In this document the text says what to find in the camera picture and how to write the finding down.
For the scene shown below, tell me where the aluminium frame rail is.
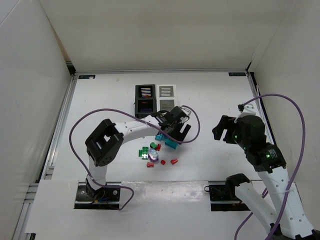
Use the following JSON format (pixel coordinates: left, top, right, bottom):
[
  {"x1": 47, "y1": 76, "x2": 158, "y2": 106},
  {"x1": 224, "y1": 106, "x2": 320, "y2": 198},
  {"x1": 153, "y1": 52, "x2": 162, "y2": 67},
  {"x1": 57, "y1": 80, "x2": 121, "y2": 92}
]
[
  {"x1": 246, "y1": 71, "x2": 277, "y2": 146},
  {"x1": 36, "y1": 74, "x2": 77, "y2": 183}
]

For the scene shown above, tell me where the red curved lego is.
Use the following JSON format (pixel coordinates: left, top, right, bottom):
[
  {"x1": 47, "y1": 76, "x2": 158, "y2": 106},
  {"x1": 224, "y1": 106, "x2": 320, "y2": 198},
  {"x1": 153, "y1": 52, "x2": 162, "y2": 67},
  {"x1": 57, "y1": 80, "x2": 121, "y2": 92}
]
[
  {"x1": 170, "y1": 159, "x2": 178, "y2": 165},
  {"x1": 146, "y1": 162, "x2": 154, "y2": 168}
]

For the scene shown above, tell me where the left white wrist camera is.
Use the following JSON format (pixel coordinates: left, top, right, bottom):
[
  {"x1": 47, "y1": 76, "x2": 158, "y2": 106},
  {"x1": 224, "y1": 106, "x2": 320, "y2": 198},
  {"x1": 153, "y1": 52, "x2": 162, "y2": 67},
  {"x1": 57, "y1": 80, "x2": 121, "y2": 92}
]
[{"x1": 179, "y1": 105, "x2": 192, "y2": 120}]

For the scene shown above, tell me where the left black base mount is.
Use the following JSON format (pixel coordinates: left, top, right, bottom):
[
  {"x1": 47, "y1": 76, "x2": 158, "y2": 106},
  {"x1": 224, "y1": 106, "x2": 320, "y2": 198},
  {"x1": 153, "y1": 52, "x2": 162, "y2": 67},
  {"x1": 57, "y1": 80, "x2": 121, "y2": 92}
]
[{"x1": 73, "y1": 182, "x2": 121, "y2": 210}]

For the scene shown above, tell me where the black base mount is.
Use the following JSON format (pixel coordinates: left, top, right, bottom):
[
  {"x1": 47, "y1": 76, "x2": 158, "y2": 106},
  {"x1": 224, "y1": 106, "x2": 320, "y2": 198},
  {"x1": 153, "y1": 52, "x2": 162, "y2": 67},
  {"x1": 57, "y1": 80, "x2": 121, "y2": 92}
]
[
  {"x1": 203, "y1": 184, "x2": 249, "y2": 212},
  {"x1": 73, "y1": 182, "x2": 121, "y2": 210}
]

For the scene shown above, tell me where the red curved lego left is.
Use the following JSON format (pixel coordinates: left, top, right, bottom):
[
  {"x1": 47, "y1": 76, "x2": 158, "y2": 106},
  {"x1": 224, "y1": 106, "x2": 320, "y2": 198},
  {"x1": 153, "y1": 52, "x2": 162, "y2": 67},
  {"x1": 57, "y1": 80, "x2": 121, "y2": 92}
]
[{"x1": 146, "y1": 162, "x2": 154, "y2": 168}]

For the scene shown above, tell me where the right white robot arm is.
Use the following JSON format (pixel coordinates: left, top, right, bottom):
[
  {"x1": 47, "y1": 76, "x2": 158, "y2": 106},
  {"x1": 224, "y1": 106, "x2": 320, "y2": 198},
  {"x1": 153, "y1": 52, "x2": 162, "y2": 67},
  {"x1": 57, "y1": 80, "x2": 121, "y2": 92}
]
[{"x1": 212, "y1": 115, "x2": 320, "y2": 240}]

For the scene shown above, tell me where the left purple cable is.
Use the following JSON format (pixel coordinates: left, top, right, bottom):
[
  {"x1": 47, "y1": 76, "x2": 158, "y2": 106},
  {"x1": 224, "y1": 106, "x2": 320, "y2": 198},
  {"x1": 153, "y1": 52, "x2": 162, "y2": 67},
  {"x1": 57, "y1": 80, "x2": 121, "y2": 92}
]
[{"x1": 68, "y1": 105, "x2": 201, "y2": 211}]

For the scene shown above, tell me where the purple lotus flower lego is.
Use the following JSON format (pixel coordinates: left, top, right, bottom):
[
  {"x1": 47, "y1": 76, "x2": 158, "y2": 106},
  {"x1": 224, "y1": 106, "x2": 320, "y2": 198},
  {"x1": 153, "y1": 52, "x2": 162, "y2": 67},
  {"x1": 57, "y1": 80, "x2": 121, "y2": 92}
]
[{"x1": 148, "y1": 148, "x2": 159, "y2": 163}]

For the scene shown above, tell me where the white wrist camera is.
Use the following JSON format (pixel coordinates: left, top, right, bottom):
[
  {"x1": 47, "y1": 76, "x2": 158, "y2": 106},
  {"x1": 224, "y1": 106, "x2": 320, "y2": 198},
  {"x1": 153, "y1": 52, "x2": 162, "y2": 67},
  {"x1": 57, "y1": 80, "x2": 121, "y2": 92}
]
[
  {"x1": 179, "y1": 105, "x2": 192, "y2": 120},
  {"x1": 236, "y1": 103, "x2": 257, "y2": 120}
]

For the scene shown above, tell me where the left aluminium frame rail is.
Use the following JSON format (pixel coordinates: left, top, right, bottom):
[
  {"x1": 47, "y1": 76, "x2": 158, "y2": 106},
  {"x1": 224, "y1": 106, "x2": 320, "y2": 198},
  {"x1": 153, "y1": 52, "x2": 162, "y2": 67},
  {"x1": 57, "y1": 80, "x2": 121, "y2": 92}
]
[{"x1": 36, "y1": 74, "x2": 77, "y2": 183}]

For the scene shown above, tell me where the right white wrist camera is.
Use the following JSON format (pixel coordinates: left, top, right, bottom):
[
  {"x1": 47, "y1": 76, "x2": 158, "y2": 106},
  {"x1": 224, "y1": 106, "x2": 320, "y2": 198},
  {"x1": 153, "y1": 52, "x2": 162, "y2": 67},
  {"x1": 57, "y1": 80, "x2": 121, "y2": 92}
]
[{"x1": 236, "y1": 103, "x2": 257, "y2": 120}]

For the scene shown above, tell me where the dark green small lego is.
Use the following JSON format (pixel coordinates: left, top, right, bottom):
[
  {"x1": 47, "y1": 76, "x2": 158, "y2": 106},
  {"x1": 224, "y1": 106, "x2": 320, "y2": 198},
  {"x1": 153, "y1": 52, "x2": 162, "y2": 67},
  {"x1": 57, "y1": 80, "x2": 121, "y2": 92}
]
[{"x1": 149, "y1": 142, "x2": 157, "y2": 149}]

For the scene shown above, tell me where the black slotted container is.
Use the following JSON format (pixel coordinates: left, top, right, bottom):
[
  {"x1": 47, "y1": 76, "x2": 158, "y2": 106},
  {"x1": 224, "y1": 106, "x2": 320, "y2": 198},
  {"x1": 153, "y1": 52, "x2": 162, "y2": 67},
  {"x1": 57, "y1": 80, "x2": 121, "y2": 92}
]
[{"x1": 134, "y1": 84, "x2": 157, "y2": 119}]

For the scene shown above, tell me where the purple cable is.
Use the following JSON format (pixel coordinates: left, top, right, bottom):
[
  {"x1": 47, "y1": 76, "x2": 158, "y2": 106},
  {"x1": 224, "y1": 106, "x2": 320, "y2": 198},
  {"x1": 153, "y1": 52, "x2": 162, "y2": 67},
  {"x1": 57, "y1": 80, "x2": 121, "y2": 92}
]
[
  {"x1": 68, "y1": 105, "x2": 201, "y2": 211},
  {"x1": 233, "y1": 93, "x2": 306, "y2": 240}
]

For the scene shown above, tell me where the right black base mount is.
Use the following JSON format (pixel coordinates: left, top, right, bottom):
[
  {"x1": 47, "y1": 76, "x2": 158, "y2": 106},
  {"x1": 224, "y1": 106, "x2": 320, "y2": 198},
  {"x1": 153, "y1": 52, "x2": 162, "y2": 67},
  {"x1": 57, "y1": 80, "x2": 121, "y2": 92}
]
[{"x1": 203, "y1": 184, "x2": 249, "y2": 212}]

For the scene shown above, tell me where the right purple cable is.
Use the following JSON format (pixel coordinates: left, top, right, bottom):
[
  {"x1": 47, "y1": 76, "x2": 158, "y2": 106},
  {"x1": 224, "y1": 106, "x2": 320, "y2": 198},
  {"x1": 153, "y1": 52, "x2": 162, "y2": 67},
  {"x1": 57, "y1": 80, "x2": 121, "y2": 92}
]
[{"x1": 233, "y1": 93, "x2": 306, "y2": 240}]

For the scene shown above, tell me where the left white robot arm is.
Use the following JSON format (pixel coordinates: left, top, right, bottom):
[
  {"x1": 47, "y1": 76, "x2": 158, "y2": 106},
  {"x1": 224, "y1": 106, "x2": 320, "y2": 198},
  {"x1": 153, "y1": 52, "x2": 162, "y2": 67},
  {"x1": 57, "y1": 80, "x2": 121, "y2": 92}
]
[{"x1": 85, "y1": 106, "x2": 191, "y2": 200}]

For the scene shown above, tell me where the green plate lego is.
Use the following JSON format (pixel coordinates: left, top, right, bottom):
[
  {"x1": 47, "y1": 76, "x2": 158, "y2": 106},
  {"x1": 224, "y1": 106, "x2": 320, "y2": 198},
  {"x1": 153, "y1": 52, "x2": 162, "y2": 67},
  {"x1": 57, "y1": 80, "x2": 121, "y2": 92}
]
[{"x1": 138, "y1": 146, "x2": 149, "y2": 160}]

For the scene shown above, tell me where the right aluminium frame rail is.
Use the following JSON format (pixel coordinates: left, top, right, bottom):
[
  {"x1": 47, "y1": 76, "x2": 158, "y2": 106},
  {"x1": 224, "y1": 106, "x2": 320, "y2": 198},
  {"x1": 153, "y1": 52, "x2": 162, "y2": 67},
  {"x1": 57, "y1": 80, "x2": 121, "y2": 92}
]
[{"x1": 246, "y1": 71, "x2": 277, "y2": 146}]

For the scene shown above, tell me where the blue square lego stud-up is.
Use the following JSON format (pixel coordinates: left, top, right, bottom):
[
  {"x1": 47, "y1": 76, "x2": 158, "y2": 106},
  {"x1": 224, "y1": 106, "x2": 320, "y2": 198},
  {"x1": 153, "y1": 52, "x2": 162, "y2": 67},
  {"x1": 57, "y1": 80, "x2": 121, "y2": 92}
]
[{"x1": 154, "y1": 134, "x2": 163, "y2": 141}]

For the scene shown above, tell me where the long blue lego brick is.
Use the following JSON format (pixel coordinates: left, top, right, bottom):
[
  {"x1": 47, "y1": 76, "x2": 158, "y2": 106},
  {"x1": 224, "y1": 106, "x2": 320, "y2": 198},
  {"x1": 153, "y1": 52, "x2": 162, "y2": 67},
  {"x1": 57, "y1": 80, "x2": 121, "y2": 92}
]
[{"x1": 164, "y1": 139, "x2": 178, "y2": 150}]

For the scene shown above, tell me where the blue square lego tilted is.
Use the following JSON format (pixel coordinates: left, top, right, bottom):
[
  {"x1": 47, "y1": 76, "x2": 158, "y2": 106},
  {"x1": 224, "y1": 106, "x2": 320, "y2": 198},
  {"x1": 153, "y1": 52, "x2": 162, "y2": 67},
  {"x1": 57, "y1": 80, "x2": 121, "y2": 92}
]
[{"x1": 161, "y1": 134, "x2": 168, "y2": 141}]

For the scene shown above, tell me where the right blue label sticker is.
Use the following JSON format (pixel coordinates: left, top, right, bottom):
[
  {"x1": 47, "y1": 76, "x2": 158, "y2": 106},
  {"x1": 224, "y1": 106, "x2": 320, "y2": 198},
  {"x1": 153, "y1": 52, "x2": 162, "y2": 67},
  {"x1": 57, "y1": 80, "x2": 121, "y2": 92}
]
[{"x1": 228, "y1": 72, "x2": 247, "y2": 77}]

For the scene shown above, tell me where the red curved lego right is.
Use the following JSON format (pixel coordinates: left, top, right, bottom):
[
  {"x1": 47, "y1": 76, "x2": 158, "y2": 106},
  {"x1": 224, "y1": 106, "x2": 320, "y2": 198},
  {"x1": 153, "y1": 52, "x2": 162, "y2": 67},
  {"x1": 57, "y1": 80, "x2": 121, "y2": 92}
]
[{"x1": 170, "y1": 159, "x2": 178, "y2": 165}]

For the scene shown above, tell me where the white slotted container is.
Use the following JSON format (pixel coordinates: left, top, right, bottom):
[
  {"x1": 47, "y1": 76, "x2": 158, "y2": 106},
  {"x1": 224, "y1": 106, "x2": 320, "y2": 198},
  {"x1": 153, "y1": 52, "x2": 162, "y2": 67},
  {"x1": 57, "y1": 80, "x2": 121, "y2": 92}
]
[{"x1": 155, "y1": 84, "x2": 178, "y2": 112}]

